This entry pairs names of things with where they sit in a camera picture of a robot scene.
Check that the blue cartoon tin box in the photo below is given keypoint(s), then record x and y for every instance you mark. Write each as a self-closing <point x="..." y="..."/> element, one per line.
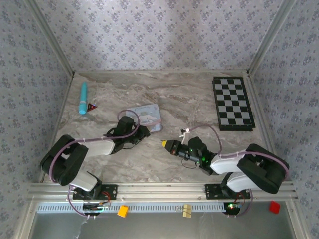
<point x="149" y="117"/>

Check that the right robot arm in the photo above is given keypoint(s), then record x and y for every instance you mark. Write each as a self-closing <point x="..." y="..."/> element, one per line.
<point x="259" y="164"/>

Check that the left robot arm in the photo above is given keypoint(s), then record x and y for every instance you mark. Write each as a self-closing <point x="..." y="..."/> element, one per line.
<point x="72" y="159"/>

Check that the black triangular all-in marker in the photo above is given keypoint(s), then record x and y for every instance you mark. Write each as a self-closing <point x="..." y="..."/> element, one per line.
<point x="91" y="107"/>

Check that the teal toy microphone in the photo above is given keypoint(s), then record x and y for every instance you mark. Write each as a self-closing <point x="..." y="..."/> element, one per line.
<point x="83" y="99"/>

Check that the black grey chessboard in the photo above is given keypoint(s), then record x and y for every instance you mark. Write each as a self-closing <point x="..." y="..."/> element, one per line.
<point x="233" y="104"/>

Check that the beige toy block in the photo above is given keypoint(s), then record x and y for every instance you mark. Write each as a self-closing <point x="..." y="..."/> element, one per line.
<point x="187" y="211"/>

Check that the grey metal shelf panel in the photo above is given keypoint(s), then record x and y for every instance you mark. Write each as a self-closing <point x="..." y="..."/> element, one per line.
<point x="162" y="227"/>

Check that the orange toy block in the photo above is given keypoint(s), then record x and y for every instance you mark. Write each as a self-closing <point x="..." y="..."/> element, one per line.
<point x="122" y="211"/>

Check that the red toy block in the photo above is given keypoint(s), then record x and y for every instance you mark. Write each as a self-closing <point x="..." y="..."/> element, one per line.
<point x="274" y="207"/>

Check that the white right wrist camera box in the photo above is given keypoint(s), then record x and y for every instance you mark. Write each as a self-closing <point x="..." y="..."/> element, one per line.
<point x="184" y="133"/>

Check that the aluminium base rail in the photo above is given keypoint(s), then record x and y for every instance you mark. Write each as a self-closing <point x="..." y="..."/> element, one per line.
<point x="159" y="191"/>

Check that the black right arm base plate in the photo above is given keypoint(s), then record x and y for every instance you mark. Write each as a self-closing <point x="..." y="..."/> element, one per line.
<point x="211" y="191"/>

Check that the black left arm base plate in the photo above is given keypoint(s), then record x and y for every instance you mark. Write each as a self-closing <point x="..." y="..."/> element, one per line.
<point x="112" y="191"/>

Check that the aluminium frame post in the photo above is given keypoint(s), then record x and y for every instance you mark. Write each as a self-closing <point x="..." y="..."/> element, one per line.
<point x="51" y="39"/>
<point x="270" y="37"/>

